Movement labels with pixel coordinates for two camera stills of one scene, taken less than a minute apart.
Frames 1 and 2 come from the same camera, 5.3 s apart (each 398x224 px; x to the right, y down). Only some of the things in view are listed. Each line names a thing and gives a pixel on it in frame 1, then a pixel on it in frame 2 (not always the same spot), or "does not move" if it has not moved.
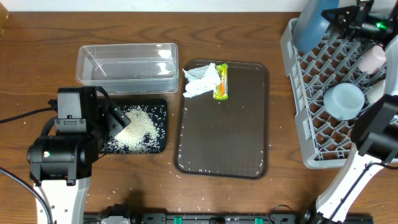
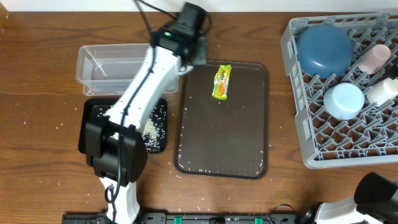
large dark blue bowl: x=309 y=26 -> x=325 y=51
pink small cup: x=372 y=59 does not move
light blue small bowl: x=344 y=101 does not move
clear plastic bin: x=129 y=68 does not move
